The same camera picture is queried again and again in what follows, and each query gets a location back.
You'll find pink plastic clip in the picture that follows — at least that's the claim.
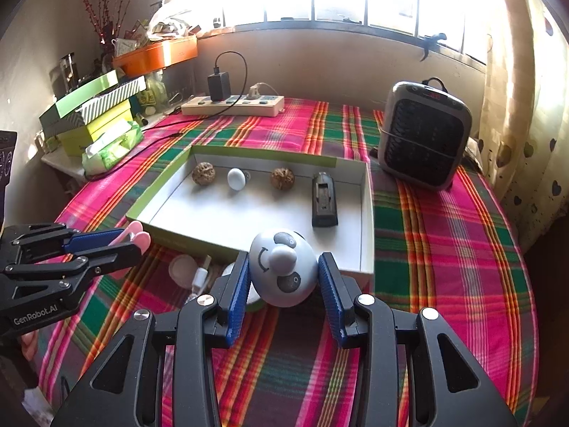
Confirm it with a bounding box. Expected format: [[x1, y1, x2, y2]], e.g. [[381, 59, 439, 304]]
[[109, 221, 151, 280]]

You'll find white round lidded jar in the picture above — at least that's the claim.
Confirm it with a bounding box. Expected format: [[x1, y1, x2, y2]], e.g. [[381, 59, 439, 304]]
[[169, 254, 198, 289]]

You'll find large brown walnut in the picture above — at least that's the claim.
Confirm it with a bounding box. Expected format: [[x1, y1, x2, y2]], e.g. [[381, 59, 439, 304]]
[[191, 162, 216, 186]]

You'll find white round ball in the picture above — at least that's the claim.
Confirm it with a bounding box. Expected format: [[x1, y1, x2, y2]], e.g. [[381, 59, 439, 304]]
[[227, 168, 250, 192]]

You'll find white panda toy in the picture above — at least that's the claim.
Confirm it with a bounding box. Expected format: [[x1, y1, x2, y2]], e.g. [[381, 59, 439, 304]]
[[249, 231, 318, 307]]

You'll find black battery charger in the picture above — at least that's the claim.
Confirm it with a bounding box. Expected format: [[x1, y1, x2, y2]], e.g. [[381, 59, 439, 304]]
[[312, 172, 339, 227]]

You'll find small brown walnut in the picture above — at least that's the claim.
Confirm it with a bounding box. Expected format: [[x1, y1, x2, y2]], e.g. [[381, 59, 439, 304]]
[[270, 168, 295, 191]]

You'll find white green thread spool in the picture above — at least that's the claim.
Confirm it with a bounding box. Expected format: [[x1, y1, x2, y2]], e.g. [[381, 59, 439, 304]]
[[222, 262, 266, 312]]

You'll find green tissue pack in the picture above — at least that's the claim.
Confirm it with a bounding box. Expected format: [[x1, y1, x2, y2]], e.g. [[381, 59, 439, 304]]
[[81, 118, 144, 178]]

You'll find yellow green box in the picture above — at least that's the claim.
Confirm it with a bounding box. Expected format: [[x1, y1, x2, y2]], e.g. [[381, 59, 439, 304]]
[[57, 100, 132, 157]]

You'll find green lid box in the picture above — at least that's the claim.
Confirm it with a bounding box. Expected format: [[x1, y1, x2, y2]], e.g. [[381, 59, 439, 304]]
[[39, 69, 119, 130]]

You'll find striped white box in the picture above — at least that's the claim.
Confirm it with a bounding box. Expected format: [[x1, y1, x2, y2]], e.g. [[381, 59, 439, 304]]
[[39, 76, 147, 138]]

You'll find plaid pink green cloth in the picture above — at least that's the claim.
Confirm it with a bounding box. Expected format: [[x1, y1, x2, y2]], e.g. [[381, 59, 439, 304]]
[[34, 99, 538, 426]]

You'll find green white cardboard tray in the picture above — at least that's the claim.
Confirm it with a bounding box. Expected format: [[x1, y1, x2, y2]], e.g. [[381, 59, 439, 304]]
[[126, 144, 374, 290]]

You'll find orange box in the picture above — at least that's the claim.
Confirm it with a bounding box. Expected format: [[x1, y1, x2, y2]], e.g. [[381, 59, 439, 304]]
[[113, 36, 198, 78]]

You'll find red branch decoration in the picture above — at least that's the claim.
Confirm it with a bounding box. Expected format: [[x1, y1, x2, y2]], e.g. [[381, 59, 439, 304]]
[[75, 0, 148, 46]]

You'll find black power adapter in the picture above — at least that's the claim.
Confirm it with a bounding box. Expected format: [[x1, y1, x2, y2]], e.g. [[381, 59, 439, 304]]
[[207, 67, 232, 102]]

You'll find beige power strip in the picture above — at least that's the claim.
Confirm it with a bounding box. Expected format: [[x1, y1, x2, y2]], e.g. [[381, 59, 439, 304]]
[[180, 95, 285, 118]]

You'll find grey black space heater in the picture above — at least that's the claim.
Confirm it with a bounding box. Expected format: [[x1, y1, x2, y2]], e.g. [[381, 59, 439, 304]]
[[377, 77, 473, 191]]

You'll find beige patterned curtain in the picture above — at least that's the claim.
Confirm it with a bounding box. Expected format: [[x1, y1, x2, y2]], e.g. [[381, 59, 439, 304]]
[[478, 0, 568, 251]]

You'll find black charging cable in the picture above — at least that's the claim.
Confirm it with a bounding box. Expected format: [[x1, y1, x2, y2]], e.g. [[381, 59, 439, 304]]
[[84, 49, 249, 183]]

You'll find white plug with cable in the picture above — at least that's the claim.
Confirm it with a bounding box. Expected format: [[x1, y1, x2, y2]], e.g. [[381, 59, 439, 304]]
[[247, 82, 279, 100]]

